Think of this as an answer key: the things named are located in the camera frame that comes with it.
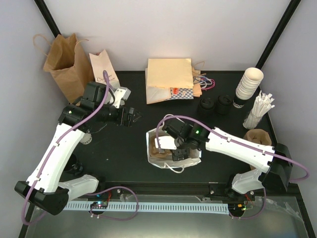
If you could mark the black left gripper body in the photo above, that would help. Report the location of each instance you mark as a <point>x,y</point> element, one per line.
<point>127,122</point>

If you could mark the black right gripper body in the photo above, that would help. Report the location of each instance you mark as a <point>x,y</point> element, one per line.
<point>178,155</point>

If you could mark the light blue paper bag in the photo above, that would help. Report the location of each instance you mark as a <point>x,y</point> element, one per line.
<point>176,143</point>

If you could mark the brown pulp cup carrier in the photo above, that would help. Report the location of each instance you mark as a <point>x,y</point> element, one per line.
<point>154,151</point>

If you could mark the paper cup near left arm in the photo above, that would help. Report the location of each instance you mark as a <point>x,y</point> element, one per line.
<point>87,138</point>

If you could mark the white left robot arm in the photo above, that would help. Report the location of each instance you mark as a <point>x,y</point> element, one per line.
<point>98,104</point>

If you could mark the flat tan paper bag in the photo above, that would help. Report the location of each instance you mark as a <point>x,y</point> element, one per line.
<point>170,73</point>

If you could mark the left stack black lids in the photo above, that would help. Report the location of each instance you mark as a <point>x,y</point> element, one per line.
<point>206,107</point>

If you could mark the stack black lids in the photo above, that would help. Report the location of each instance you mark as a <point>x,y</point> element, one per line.
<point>223,104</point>
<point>206,107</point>

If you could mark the pink cream paper bag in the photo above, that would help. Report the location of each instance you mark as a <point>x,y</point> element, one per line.
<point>100,63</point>

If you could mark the right stack black lids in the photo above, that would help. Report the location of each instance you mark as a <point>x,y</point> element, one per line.
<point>223,104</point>

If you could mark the brown kraft paper bag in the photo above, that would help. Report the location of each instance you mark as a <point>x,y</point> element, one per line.
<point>68,64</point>

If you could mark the small lit circuit board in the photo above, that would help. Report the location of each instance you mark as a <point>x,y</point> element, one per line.
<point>99,205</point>

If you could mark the bundle of white straws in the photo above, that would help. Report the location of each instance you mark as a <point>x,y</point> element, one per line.
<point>262,104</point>

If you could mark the stack of white paper cups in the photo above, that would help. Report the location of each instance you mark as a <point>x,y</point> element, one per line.
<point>247,86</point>

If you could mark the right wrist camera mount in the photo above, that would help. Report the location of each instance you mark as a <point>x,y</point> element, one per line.
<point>165,142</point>

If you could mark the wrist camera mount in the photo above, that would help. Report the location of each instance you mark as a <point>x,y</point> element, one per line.
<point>121,95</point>
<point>165,142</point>

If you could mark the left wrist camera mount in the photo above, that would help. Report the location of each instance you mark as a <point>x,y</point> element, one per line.
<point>121,95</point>

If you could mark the light blue slotted cable duct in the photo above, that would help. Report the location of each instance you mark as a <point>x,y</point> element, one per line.
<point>206,208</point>

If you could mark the flat bags with coloured handles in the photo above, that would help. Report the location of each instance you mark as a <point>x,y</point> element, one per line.
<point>200,80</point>

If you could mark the black left frame post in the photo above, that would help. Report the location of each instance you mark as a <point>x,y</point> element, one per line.
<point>44,10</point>

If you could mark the black frame post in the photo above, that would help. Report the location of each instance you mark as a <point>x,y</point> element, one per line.
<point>44,10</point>
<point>286,17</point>

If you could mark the black right frame post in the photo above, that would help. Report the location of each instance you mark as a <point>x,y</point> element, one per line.
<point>286,17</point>

